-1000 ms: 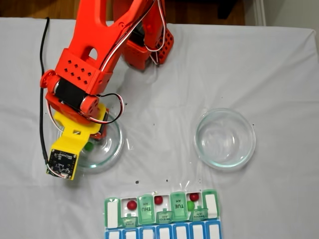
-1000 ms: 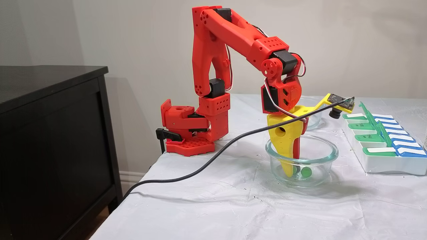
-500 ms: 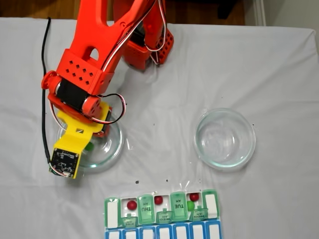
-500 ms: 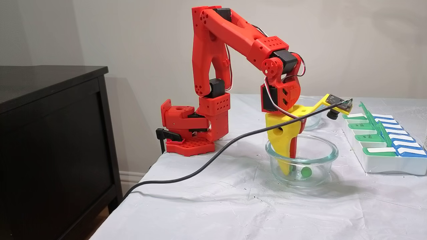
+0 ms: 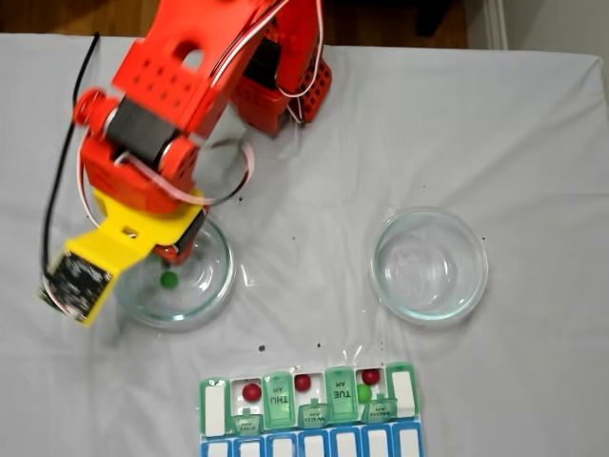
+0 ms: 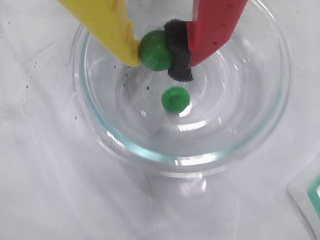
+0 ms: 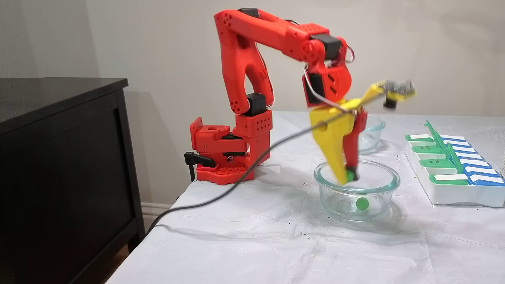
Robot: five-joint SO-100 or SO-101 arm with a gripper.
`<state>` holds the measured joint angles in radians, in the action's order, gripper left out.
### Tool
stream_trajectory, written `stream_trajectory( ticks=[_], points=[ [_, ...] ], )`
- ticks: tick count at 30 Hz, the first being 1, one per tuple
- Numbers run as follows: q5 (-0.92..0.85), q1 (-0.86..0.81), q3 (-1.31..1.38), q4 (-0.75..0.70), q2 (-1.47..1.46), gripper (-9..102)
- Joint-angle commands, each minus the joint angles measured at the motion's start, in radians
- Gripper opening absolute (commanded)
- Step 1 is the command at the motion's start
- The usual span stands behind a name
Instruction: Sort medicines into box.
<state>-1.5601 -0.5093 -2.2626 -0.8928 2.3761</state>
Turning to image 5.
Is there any thin servo wire bundle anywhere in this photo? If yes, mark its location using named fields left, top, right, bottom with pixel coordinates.
left=77, top=140, right=257, bottom=228

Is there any thick black camera cable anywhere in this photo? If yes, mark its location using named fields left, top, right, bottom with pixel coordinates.
left=38, top=30, right=102, bottom=282

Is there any weekly pill organizer box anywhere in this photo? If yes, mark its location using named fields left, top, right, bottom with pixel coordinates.
left=197, top=360, right=424, bottom=457

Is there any white tablecloth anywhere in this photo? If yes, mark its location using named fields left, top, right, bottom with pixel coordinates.
left=0, top=31, right=609, bottom=457

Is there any glass bowl for green balls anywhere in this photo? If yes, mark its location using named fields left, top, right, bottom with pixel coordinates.
left=108, top=204, right=238, bottom=329

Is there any glass bowl for red balls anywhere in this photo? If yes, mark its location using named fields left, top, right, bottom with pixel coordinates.
left=369, top=205, right=490, bottom=328

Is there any dark wooden furniture piece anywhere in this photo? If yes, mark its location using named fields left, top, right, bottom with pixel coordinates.
left=414, top=0, right=470, bottom=37

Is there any white wall baseboard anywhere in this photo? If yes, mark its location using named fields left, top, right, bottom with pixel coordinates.
left=475, top=0, right=509, bottom=50

